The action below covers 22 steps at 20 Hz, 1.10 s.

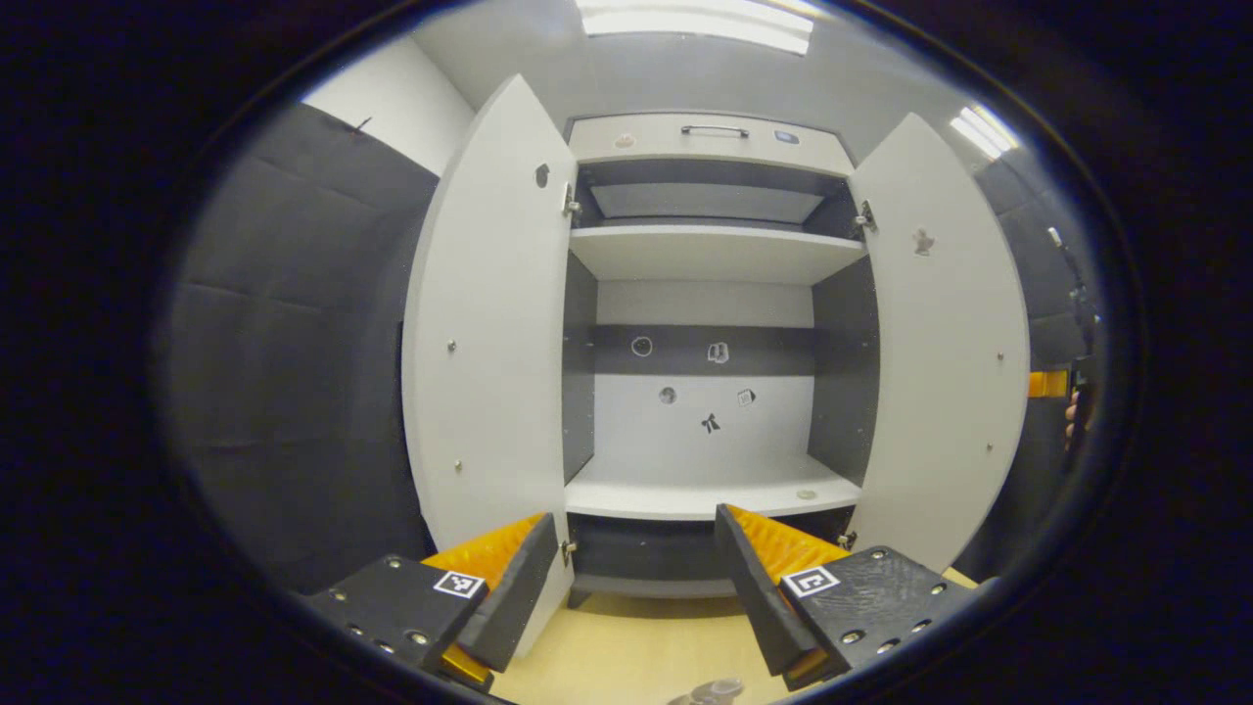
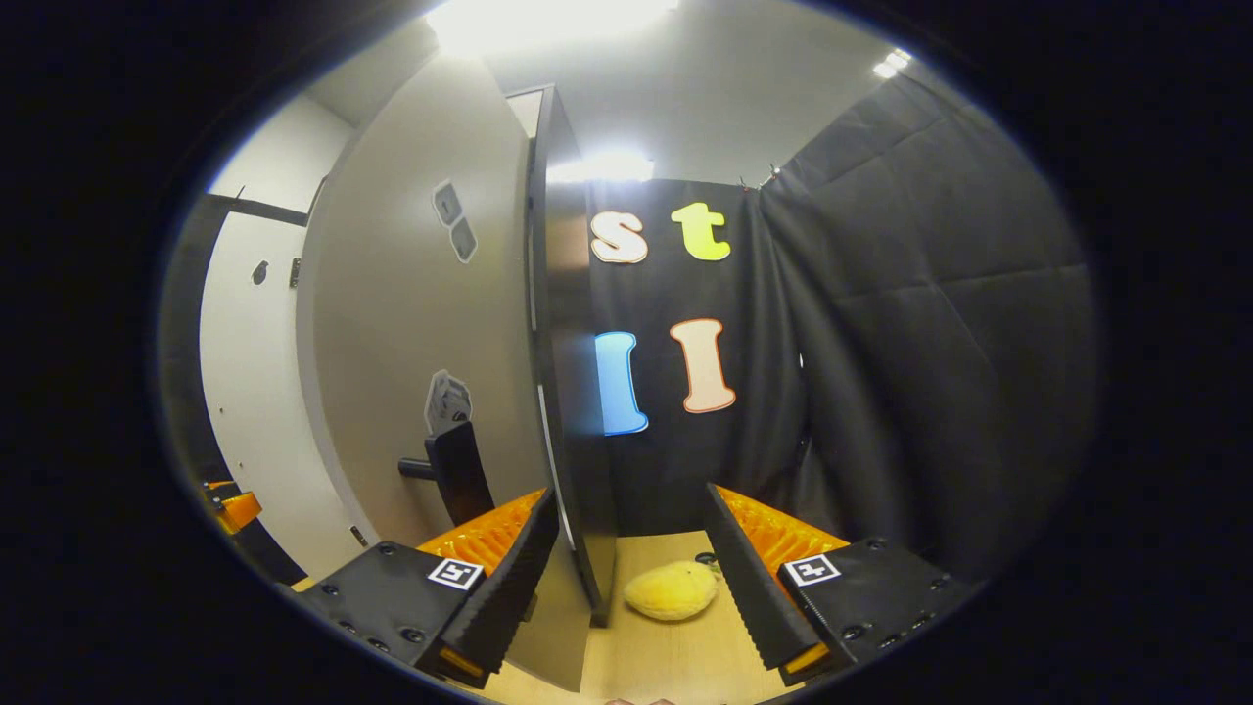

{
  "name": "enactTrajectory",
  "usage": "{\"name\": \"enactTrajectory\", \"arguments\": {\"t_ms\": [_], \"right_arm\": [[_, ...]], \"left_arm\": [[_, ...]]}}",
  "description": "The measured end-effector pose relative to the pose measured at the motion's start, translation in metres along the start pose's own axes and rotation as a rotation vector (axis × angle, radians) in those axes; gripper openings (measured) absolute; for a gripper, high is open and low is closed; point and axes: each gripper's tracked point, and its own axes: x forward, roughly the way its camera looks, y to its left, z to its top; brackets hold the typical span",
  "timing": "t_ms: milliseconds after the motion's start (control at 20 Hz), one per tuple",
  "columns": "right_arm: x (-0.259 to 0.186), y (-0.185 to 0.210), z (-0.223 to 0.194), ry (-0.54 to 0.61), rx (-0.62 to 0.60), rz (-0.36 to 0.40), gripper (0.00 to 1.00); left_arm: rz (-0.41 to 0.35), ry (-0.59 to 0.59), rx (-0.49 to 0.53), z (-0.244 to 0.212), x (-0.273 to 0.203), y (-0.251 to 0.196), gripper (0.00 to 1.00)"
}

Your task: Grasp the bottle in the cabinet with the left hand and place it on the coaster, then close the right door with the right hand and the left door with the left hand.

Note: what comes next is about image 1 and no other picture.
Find white cabinet door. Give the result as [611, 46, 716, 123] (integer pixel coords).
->
[401, 73, 579, 659]
[847, 113, 1031, 574]

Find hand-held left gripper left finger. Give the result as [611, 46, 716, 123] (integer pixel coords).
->
[305, 512, 561, 694]

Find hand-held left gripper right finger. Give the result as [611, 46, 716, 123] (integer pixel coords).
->
[713, 503, 975, 692]

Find clear plastic bottle pink label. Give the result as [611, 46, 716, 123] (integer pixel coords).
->
[668, 677, 747, 705]

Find long ceiling light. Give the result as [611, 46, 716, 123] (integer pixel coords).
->
[950, 103, 1021, 161]
[576, 0, 815, 55]

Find white cabinet shelf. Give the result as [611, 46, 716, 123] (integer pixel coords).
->
[569, 225, 868, 287]
[565, 452, 862, 521]

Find black backdrop cloth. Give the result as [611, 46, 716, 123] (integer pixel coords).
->
[157, 103, 1102, 593]

